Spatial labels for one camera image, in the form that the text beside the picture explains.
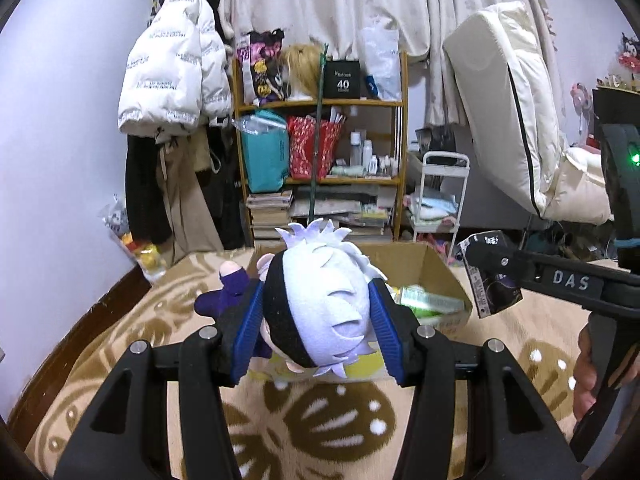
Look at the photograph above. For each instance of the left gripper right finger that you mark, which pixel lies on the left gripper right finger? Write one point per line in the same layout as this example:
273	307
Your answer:
510	432

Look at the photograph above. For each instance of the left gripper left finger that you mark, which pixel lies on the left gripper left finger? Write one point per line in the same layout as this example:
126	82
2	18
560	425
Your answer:
123	434

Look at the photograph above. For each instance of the white-haired anime plush doll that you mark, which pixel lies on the white-haired anime plush doll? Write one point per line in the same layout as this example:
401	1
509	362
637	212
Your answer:
316	311

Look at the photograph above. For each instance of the green tissue pack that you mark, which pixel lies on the green tissue pack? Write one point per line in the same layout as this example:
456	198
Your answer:
426	304

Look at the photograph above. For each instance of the black face towel box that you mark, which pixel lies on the black face towel box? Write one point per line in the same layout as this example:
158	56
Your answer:
492	292

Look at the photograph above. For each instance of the person's right hand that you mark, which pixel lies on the person's right hand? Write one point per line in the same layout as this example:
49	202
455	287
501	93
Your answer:
585	376

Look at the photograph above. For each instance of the beige patterned blanket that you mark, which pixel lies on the beige patterned blanket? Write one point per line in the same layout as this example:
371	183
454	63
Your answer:
285	429

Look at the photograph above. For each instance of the beige trench coat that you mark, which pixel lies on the beige trench coat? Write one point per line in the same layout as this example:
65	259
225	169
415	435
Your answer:
191	224

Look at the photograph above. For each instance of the stack of books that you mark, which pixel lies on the stack of books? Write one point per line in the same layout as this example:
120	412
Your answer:
268	213

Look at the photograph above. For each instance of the open cardboard box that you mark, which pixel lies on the open cardboard box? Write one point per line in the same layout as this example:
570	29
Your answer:
404	264

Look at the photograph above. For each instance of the wooden bookshelf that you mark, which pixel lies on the wooden bookshelf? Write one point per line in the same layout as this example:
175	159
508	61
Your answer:
366	184

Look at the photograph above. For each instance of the teal shopping bag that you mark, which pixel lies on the teal shopping bag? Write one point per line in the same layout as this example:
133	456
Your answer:
265	150

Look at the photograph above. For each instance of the red gift bag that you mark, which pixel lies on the red gift bag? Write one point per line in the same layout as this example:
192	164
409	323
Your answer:
305	153

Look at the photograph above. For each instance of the white rolling cart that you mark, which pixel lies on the white rolling cart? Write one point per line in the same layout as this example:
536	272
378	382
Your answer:
435	206

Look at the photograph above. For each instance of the cartoon print bag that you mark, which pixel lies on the cartoon print bag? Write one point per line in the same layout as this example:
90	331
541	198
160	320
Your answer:
258	55

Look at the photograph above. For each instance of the white puffer jacket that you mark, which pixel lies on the white puffer jacket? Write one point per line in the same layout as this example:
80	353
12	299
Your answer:
176	75

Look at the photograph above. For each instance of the black box with 40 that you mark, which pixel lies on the black box with 40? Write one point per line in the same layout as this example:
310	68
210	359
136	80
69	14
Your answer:
341	79

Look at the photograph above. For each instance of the blonde wig head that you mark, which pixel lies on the blonde wig head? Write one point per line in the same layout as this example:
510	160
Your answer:
302	63

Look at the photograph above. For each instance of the green pole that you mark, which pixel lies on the green pole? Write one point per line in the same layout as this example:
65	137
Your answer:
317	136

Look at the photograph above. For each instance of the white plastic bag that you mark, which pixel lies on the white plastic bag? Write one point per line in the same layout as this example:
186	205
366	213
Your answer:
380	59

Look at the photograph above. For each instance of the floral curtain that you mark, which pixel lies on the floral curtain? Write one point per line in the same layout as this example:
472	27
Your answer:
423	26

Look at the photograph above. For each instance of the cream reclining chair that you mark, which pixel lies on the cream reclining chair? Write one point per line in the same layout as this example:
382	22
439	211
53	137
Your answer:
506	91

